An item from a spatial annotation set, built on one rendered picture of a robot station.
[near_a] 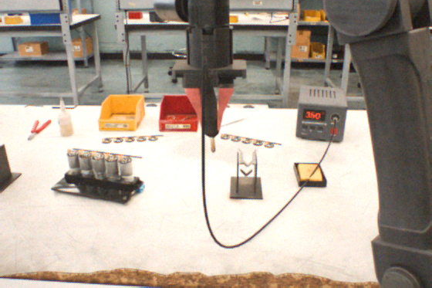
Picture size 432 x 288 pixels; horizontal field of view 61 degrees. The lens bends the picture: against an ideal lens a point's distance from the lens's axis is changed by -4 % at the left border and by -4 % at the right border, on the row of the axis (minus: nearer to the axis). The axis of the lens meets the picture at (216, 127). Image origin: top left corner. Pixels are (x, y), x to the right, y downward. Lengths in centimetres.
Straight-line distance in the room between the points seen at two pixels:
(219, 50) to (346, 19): 22
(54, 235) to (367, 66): 52
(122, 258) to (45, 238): 14
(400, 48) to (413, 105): 5
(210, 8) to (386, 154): 28
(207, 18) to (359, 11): 23
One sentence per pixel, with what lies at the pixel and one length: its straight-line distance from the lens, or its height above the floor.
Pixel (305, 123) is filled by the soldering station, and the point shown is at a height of 80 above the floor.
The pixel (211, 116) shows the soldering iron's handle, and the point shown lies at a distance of 54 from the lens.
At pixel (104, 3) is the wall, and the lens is 531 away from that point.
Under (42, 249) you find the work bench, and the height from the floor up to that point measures 75.
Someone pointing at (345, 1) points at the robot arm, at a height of 111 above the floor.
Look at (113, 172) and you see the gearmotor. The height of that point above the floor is 79.
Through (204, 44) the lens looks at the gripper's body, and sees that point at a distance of 52.
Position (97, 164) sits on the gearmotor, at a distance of 74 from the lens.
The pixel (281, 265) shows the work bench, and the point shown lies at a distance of 58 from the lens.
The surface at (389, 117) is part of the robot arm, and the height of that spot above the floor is 102.
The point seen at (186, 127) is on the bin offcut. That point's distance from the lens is 97.
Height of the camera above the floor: 114
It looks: 23 degrees down
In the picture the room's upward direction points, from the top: straight up
